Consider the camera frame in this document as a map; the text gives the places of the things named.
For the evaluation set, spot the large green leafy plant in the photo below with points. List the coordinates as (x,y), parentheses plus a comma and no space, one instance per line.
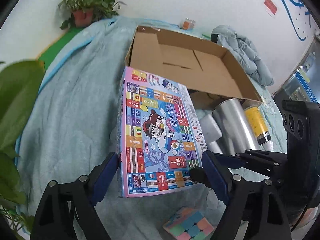
(20,83)

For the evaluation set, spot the potted plant red pot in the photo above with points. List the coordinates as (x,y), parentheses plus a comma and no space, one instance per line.
(83,13)

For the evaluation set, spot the crumpled light blue duvet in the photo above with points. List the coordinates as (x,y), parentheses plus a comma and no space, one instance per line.
(245,52)

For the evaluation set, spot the open cardboard box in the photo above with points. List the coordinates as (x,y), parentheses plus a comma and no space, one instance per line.
(209,71)

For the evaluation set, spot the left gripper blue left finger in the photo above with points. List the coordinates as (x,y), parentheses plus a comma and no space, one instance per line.
(62,204)

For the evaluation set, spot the green mat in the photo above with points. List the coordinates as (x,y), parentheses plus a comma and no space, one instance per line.
(49,54)

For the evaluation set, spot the red wall sign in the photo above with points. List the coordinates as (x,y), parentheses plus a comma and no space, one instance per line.
(271,8)

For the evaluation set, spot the pastel rubik's cube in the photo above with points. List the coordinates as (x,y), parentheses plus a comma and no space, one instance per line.
(188,223)

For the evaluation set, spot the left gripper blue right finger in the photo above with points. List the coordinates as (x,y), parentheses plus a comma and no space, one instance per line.
(248,196)

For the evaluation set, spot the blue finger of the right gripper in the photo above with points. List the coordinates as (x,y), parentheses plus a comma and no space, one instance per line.
(229,161)

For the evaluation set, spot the light blue quilt bedspread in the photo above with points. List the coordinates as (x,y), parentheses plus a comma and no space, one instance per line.
(72,128)

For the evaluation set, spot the small orange label jar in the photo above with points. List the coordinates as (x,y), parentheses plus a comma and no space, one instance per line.
(187,24)

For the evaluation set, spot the white spray bottle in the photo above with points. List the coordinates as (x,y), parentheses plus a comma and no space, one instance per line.
(211,133)

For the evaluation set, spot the large silver metal can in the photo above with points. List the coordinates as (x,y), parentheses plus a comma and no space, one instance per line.
(237,134)

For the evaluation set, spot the yellow label jar black lid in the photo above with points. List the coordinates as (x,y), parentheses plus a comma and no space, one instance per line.
(259,127)

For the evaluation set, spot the colourful board game box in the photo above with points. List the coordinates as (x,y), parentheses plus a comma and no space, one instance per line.
(160,139)

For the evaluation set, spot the glass door cabinet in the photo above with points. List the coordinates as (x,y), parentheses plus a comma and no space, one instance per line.
(303,84)

